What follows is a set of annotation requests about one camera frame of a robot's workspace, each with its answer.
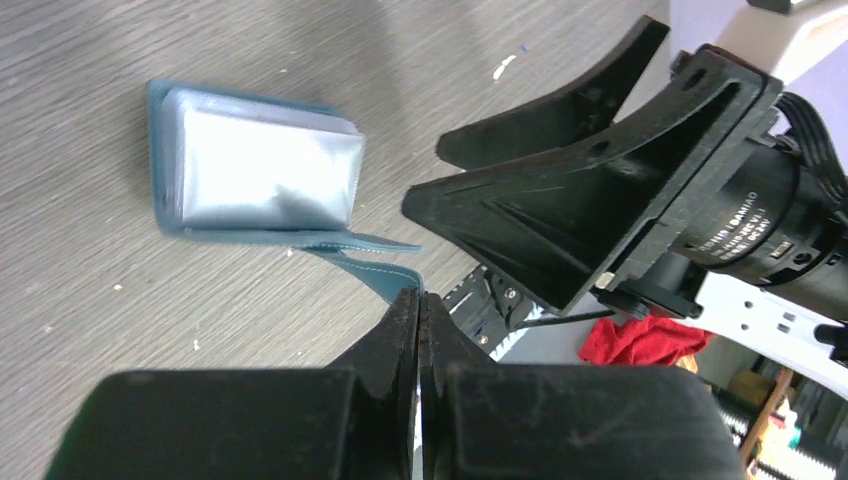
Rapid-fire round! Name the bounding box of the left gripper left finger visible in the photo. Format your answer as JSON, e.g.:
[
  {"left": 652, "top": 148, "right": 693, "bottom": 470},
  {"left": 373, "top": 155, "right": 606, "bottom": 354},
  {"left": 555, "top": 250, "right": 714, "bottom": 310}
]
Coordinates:
[{"left": 47, "top": 289, "right": 420, "bottom": 479}]

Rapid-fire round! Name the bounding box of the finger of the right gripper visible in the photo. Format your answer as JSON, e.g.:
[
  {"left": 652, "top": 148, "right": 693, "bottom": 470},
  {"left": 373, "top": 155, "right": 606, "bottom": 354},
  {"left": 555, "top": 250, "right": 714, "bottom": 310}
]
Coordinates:
[{"left": 435, "top": 15, "right": 670, "bottom": 170}]

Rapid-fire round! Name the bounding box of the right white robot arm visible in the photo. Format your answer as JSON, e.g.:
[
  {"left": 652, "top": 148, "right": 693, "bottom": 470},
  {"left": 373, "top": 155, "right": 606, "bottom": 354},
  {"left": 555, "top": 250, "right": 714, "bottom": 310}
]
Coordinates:
[{"left": 401, "top": 1, "right": 847, "bottom": 396}]

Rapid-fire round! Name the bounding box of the red cloth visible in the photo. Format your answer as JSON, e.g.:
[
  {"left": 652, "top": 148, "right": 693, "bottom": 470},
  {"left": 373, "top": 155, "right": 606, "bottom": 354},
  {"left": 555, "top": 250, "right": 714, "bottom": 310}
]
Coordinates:
[{"left": 577, "top": 315, "right": 712, "bottom": 366}]

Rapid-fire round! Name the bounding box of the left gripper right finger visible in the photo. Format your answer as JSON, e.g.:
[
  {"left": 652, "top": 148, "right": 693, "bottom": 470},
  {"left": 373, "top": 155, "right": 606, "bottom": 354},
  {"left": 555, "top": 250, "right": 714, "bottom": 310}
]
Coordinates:
[{"left": 419, "top": 295, "right": 745, "bottom": 479}]

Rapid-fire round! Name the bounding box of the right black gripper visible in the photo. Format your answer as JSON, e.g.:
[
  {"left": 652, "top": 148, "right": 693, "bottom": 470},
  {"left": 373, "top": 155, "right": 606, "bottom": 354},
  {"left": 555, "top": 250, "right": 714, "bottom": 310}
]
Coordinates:
[{"left": 401, "top": 46, "right": 847, "bottom": 318}]

